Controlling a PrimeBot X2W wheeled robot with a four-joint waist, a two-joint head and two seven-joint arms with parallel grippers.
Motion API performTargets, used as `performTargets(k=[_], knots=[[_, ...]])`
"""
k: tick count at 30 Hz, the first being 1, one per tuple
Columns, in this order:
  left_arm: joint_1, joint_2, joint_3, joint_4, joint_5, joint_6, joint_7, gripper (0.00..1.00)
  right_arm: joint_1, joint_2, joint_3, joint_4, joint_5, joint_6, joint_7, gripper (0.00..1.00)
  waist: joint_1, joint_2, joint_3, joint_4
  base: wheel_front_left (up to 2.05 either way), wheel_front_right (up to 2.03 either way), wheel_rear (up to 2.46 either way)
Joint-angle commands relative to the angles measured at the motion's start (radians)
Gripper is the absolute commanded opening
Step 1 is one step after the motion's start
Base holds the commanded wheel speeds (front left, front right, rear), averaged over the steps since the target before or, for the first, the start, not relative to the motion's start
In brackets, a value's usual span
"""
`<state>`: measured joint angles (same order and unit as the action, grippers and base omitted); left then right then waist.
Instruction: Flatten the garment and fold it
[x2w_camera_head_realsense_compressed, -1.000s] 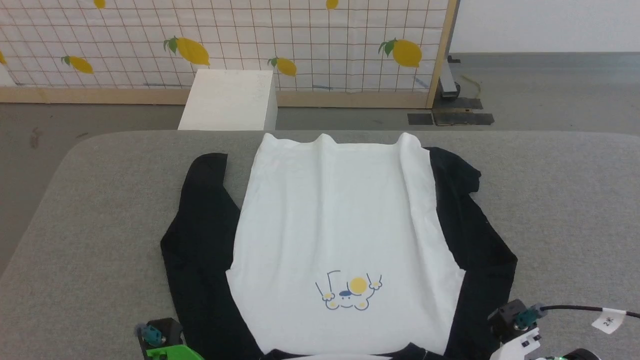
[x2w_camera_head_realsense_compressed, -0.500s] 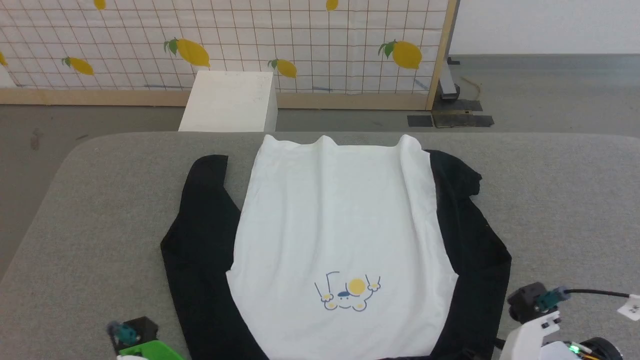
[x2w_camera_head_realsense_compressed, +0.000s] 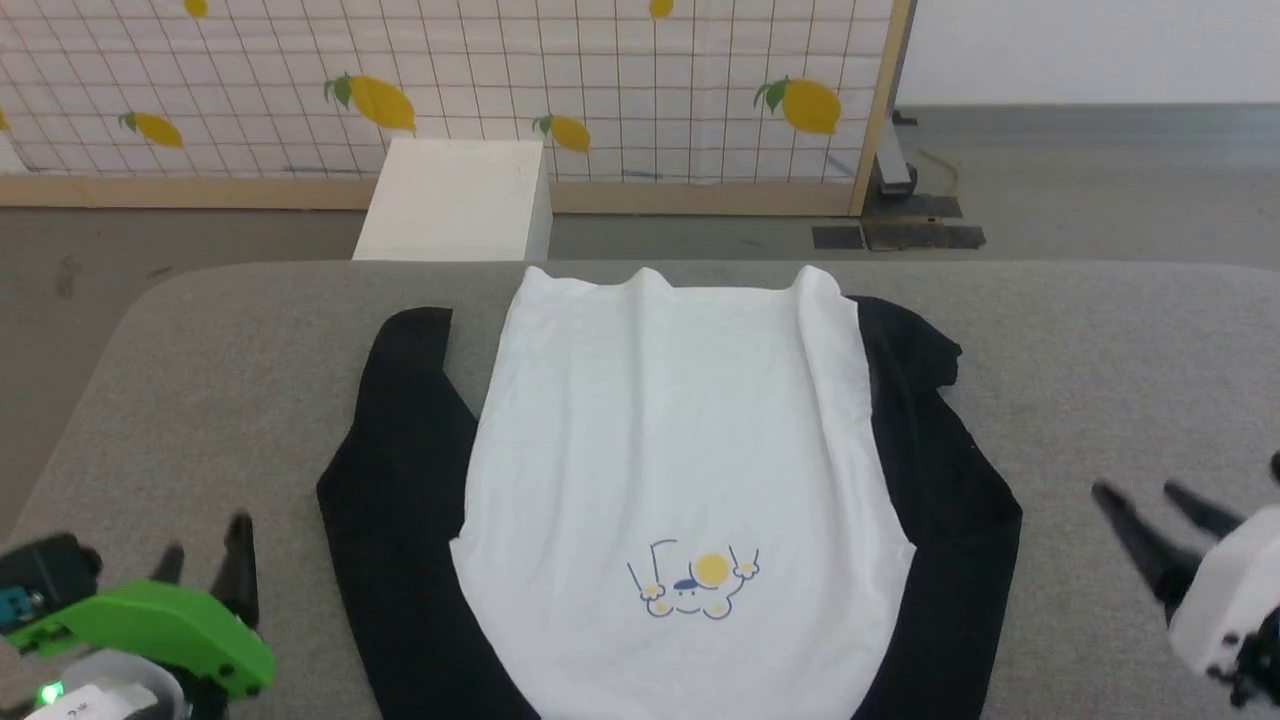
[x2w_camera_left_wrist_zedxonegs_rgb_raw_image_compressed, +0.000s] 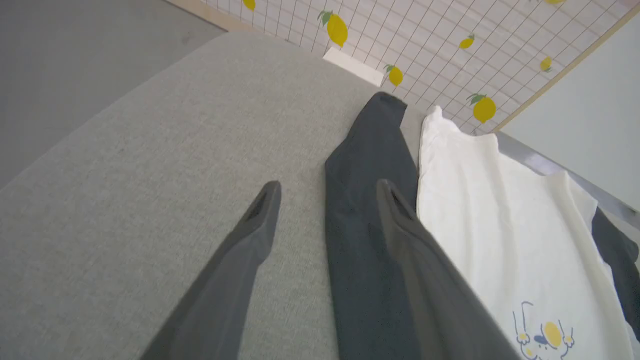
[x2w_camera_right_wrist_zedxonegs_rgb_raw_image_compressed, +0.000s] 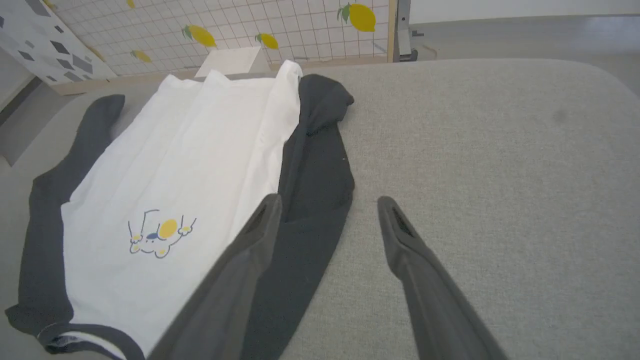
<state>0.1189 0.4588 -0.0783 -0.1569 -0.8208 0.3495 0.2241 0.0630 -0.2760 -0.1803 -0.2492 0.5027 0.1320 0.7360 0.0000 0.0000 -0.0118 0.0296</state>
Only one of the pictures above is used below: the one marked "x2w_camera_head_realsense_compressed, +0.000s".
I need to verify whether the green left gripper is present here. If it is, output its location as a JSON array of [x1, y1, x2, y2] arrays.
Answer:
[[5, 511, 277, 699]]

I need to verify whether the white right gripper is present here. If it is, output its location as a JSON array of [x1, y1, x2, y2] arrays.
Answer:
[[1090, 482, 1280, 682]]

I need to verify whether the black and white shirt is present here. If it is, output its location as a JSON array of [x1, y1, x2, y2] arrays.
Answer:
[[316, 265, 1024, 720]]

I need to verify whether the long black floor mat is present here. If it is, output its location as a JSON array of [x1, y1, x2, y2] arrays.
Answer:
[[862, 221, 987, 251]]

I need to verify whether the dark square floor mat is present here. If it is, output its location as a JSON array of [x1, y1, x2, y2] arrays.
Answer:
[[866, 196, 963, 222]]

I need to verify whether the white box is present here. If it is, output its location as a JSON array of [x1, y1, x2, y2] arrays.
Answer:
[[352, 138, 553, 263]]

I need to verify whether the grey metal screen foot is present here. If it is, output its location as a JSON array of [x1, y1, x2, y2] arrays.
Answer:
[[874, 110, 918, 197]]

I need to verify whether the white partition board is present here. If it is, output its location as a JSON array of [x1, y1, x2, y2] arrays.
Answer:
[[895, 0, 1280, 109]]

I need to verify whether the lemon print partition screen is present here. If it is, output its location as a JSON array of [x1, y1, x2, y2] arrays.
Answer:
[[0, 0, 916, 217]]

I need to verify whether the thin beige floor cord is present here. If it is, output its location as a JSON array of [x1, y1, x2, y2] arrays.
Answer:
[[915, 148, 963, 197]]

